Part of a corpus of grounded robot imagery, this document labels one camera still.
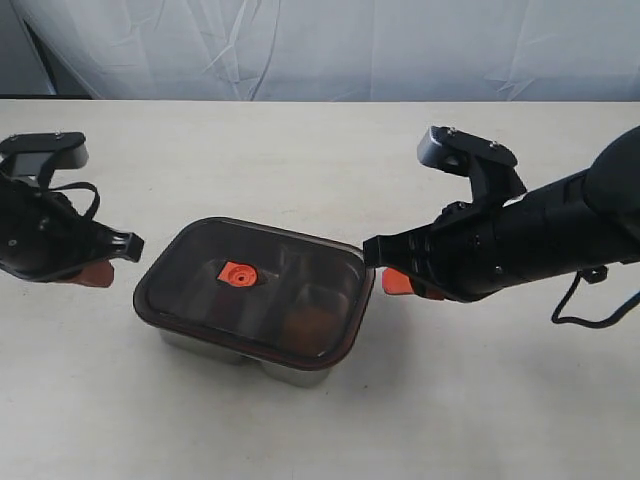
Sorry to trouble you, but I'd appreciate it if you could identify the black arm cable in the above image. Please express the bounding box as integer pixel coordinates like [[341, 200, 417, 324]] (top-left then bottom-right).
[[550, 264, 640, 330], [29, 181, 101, 226]]

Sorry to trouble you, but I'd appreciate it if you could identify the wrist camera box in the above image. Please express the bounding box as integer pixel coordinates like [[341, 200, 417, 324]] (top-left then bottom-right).
[[417, 126, 527, 207], [1, 132, 89, 177]]

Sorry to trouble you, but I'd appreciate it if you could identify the lunch box lid orange seal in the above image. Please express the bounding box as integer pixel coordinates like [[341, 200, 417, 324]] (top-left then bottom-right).
[[133, 217, 375, 371]]

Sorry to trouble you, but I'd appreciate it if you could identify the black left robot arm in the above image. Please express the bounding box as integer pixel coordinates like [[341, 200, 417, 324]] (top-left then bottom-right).
[[1, 174, 144, 288]]

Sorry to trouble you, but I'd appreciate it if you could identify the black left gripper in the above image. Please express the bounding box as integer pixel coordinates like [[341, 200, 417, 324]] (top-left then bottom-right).
[[34, 194, 146, 290]]

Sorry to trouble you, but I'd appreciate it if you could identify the yellow cheese wedge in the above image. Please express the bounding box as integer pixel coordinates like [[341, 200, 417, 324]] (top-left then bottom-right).
[[280, 307, 339, 357]]

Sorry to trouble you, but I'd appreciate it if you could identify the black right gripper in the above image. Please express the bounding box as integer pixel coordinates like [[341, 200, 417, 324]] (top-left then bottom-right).
[[363, 202, 505, 303]]

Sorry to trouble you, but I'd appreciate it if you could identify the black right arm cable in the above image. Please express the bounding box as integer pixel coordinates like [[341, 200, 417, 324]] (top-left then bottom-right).
[[550, 264, 640, 330]]

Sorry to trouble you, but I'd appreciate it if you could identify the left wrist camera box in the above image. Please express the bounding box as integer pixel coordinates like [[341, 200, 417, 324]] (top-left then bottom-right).
[[1, 132, 89, 177]]

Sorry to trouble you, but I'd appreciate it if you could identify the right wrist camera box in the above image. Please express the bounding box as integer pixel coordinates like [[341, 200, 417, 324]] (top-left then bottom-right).
[[417, 126, 527, 207]]

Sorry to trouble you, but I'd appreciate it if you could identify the white backdrop cloth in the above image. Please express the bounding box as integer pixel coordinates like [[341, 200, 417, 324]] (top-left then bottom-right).
[[1, 1, 639, 102]]

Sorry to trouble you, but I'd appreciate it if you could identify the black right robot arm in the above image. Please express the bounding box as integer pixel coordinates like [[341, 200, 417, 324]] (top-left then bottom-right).
[[363, 126, 639, 302]]

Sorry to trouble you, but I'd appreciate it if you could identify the steel two-compartment lunch box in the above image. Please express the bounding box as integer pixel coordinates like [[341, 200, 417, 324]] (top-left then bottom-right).
[[159, 330, 332, 388]]

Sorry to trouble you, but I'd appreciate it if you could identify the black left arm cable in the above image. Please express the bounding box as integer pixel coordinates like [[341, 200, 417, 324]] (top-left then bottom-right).
[[29, 181, 101, 226]]

